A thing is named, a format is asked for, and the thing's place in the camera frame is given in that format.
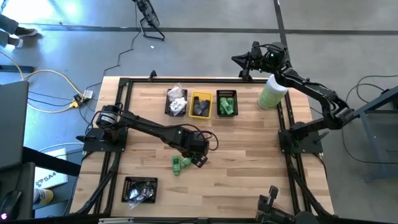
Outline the white and yellow object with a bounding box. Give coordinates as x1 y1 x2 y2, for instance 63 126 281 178
32 187 54 206

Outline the black computer mouse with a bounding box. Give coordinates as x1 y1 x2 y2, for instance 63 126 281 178
0 189 22 220

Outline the wide black plastic basket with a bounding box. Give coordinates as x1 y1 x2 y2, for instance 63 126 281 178
120 176 159 205

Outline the silver table bracket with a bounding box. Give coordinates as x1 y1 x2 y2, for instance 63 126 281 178
98 217 134 224

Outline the black floor fan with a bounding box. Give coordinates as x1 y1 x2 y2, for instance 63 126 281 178
132 0 166 42

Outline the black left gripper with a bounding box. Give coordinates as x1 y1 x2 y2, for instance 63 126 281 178
182 136 211 169

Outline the black floor bar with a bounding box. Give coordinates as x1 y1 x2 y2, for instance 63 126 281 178
0 64 35 74

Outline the small black plastic basket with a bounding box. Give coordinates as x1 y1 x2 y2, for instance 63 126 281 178
216 90 239 118
164 88 188 117

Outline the black desk bar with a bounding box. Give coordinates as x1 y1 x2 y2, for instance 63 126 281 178
23 146 82 177

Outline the black floor cable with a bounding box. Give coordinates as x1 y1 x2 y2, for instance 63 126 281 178
341 74 398 166

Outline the white cardboard box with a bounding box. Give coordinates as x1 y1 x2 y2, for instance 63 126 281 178
33 147 68 190

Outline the black fan cable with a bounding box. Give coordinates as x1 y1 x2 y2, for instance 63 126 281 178
83 2 140 93

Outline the blue-grey cart frame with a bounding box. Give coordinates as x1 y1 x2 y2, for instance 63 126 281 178
354 85 398 183

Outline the black aluminium table frame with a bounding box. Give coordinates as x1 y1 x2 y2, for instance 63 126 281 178
70 77 335 218

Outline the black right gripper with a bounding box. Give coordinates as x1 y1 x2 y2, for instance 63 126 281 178
231 42 289 78

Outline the yellow plastic basket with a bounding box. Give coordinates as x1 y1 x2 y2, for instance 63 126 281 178
188 90 213 119

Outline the yellow floor cable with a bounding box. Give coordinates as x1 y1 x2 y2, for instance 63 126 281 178
0 51 85 113

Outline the person's shoe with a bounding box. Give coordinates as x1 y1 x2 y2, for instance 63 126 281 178
14 27 39 38
7 36 25 49

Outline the person's leg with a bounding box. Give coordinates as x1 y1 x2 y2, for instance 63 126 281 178
0 14 19 35
0 30 11 48

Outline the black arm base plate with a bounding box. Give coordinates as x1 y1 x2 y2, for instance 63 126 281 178
278 129 324 154
76 128 129 153

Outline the grey flat panel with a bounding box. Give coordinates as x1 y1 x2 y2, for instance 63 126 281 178
0 80 30 171

